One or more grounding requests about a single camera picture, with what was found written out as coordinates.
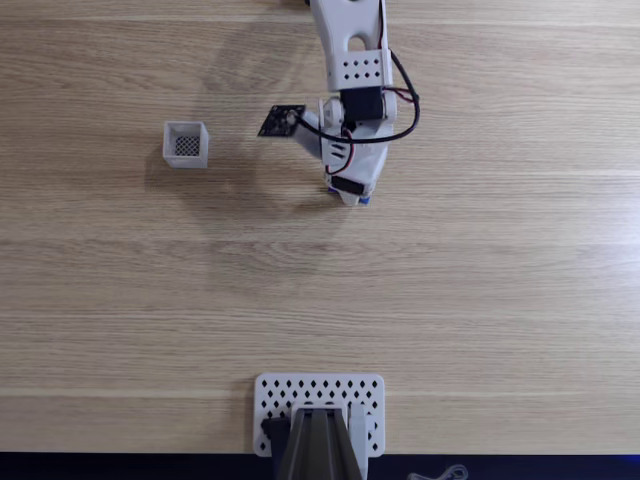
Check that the white upright bracket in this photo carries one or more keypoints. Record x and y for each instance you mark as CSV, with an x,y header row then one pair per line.
x,y
358,430

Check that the grey camera stand post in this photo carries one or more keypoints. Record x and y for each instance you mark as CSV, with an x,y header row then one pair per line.
x,y
320,445

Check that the black clamp knob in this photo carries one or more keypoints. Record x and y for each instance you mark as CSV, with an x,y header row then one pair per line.
x,y
274,431

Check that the black camera board white mount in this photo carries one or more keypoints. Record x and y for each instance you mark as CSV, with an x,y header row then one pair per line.
x,y
280,120

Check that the small white lattice crate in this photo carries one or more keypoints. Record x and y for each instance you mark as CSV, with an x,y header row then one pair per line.
x,y
185,145

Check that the white perforated base plate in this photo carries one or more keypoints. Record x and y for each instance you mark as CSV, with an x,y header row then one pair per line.
x,y
320,387

